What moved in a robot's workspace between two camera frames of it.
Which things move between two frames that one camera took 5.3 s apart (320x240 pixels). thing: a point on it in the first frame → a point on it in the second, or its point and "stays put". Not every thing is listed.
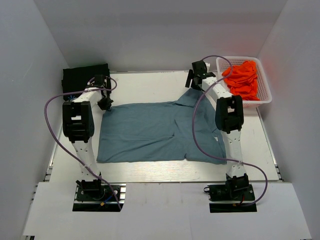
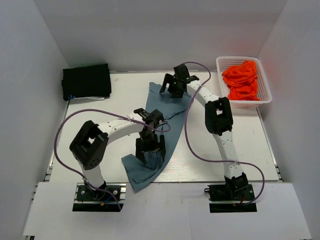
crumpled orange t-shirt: x=242 y=79 stays put
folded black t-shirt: x=76 y=79 stays put
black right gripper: x=190 y=77 → x=168 y=78
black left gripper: x=106 y=105 → x=140 y=148
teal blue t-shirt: x=160 y=132 → x=142 y=175
